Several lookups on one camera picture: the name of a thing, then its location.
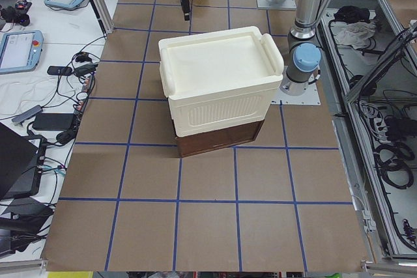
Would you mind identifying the black laptop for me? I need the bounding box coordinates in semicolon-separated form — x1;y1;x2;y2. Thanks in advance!
1;124;46;200

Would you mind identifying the white crumpled cloth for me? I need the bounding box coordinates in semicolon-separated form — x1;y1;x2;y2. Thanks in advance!
335;22;377;49

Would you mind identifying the black power adapter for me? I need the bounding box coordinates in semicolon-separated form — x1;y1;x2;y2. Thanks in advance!
33;113;74;131

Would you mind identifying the wooden drawer cabinet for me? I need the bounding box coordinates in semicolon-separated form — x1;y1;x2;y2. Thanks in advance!
174;120;264;158

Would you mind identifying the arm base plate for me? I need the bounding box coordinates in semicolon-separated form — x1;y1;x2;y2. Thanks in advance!
256;0;296;11
271;83;321;105

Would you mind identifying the cream plastic storage box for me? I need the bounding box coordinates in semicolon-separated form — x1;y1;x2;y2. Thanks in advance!
158;26;284;137

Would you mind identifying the blue teach pendant near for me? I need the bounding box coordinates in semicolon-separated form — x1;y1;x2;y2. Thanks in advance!
1;30;44;74

